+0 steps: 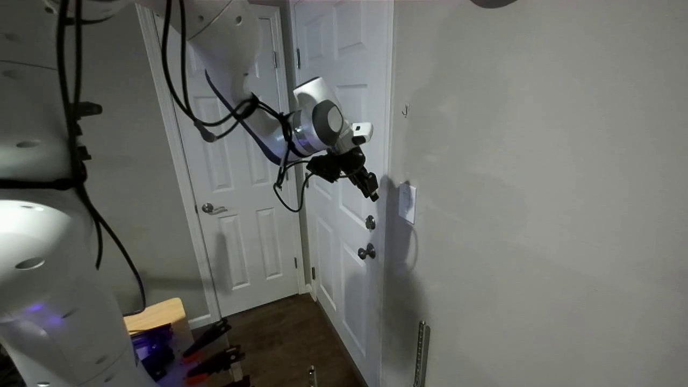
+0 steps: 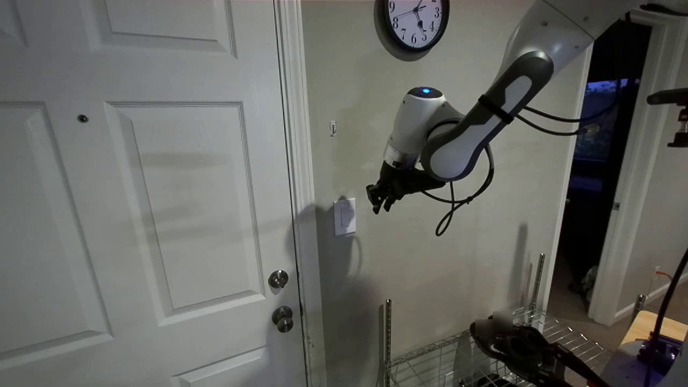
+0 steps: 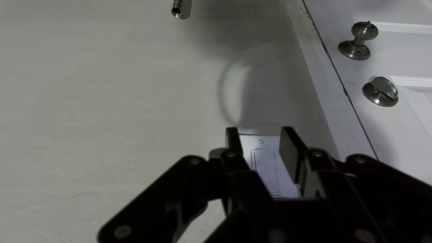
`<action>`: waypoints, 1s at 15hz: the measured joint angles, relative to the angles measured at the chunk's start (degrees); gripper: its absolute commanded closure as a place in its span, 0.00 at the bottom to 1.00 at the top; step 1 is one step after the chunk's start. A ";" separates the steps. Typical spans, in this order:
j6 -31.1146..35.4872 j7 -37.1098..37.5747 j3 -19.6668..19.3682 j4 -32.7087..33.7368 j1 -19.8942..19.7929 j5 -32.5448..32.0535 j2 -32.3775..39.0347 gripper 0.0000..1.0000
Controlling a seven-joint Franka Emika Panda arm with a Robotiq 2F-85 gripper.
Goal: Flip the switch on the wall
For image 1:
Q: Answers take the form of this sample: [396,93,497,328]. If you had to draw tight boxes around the white panel door with knob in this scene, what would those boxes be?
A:
[285,0,396,387]

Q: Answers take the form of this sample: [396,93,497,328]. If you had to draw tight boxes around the black rimmed wall clock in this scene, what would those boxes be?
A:
[469,0,520,11]

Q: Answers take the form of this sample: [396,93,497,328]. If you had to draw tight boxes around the white wall light switch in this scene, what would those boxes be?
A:
[393,180,419,225]

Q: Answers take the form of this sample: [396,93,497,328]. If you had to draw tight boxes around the red and black tools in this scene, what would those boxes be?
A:
[175,316,251,387]

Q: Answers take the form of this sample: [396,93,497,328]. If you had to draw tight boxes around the white door with lever handle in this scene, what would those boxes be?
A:
[138,0,309,318]

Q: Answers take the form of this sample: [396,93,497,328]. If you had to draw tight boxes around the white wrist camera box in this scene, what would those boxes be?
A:
[347,119,376,142]

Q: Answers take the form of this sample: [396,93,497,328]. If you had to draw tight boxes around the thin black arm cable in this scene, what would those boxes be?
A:
[158,0,317,217]

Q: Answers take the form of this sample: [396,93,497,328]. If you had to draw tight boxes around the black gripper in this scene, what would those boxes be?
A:
[308,145,381,204]

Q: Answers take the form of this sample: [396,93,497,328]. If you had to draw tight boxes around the thick black hanging cable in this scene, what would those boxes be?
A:
[53,0,150,312]

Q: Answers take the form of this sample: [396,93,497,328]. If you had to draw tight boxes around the blue plastic object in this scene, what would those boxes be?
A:
[131,331,178,383]

